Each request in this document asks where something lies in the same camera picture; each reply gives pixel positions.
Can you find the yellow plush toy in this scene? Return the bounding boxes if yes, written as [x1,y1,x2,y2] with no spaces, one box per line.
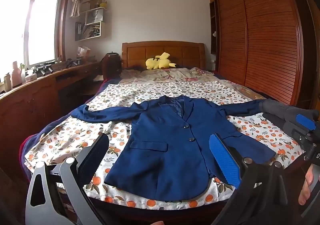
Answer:
[146,52,178,70]

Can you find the wooden louvred wardrobe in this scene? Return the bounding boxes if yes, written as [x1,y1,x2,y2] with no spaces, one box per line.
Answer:
[207,0,320,110]

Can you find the dark wooden chair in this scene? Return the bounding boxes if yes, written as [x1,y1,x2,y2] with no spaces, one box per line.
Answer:
[101,52,122,82]

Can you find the navy blue blazer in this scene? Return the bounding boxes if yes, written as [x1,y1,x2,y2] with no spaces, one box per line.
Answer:
[71,95,275,202]

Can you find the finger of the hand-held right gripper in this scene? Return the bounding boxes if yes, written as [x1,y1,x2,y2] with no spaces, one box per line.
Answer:
[281,106,318,140]
[259,99,298,122]

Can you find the wooden desk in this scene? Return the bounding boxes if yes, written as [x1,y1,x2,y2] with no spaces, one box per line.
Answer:
[0,61,105,185]

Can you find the floral quilt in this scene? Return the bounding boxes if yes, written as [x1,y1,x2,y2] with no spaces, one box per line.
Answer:
[120,67,225,84]

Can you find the window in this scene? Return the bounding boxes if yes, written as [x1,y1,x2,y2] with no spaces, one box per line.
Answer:
[0,0,73,85]

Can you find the orange and white snack bag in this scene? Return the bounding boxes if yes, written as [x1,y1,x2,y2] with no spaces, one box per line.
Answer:
[77,46,91,59]

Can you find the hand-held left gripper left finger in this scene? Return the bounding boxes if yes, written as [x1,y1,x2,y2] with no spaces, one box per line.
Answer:
[25,134,109,225]

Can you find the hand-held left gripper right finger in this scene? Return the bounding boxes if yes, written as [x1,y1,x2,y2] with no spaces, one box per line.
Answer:
[209,132,288,225]

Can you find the black gadgets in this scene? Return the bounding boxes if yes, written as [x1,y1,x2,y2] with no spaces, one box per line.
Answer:
[34,61,54,77]

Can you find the orange print bed sheet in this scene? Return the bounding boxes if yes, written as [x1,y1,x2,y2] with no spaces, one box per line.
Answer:
[24,80,307,212]

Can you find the person's right hand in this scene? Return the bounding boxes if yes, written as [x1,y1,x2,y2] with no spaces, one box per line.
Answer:
[298,164,316,206]

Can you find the wooden headboard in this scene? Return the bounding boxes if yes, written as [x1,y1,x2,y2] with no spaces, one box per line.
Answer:
[122,41,207,70]

